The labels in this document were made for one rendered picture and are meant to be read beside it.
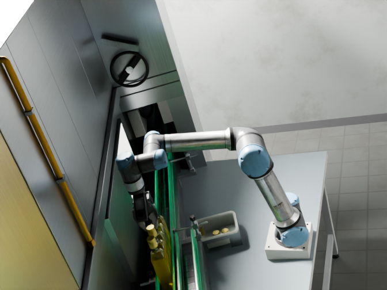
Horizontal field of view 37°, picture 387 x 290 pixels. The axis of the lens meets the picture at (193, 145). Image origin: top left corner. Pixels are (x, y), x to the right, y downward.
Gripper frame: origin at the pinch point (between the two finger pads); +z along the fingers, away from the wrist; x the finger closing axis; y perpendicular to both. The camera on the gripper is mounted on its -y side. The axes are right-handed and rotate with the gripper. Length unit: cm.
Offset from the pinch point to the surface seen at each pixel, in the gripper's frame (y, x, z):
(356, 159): 184, -128, 117
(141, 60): 107, -5, -35
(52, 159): -34, 13, -60
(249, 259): 15, -35, 41
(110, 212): -2.0, 12.2, -14.4
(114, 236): -7.9, 12.8, -6.7
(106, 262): -22.8, 15.1, -6.5
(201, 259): 7.4, -14.7, 28.5
